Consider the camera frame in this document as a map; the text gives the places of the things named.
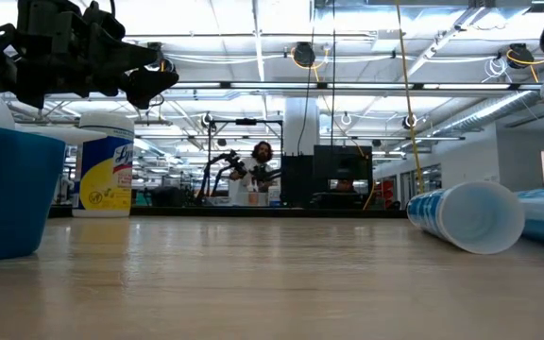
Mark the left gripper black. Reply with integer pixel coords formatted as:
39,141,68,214
16,0,179,111

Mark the Lysol wipes canister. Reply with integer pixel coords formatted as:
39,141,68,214
72,111,135,218

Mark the person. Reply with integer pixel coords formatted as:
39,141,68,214
228,140,276,207
331,178,361,195

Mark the blue plastic tray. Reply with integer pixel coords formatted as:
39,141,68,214
0,121,67,264

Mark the black background monitor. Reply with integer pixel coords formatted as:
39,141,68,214
313,144,374,180

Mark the black ceiling cable reel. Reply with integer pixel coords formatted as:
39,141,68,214
505,42,531,70
290,41,318,69

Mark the silver ventilation duct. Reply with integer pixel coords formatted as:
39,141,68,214
432,90,536,137

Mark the black overhead camera rig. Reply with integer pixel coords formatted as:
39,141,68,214
207,117,285,152

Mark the yellow hanging cable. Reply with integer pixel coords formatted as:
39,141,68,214
394,0,425,196

